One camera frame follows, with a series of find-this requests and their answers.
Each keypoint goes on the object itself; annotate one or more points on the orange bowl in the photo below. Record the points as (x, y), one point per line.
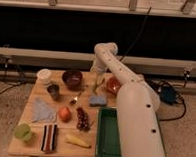
(113, 85)

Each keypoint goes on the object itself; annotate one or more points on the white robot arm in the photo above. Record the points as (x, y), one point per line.
(137, 104)

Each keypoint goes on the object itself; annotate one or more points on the blue sponge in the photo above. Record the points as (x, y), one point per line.
(97, 100)

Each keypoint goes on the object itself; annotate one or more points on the dark grapes bunch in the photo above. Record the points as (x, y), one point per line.
(83, 119)

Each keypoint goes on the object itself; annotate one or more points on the white cup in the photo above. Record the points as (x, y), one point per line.
(43, 76)

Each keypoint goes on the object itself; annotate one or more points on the metal spoon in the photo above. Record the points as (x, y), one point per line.
(75, 99)

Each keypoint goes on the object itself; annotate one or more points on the dark red bowl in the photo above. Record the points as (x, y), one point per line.
(72, 78)

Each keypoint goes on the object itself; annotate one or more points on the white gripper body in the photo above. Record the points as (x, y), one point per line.
(98, 70)

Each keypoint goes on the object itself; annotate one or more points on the green plastic tray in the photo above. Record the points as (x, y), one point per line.
(108, 142)

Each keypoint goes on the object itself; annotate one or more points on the light blue cloth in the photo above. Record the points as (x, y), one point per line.
(42, 112)

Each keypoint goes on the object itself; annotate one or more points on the blue power box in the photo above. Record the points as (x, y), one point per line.
(167, 95)

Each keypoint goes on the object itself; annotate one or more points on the orange fruit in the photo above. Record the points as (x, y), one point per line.
(64, 114)

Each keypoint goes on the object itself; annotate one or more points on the green plastic cup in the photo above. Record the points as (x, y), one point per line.
(23, 132)

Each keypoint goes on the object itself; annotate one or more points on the wooden table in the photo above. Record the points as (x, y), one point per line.
(63, 149)

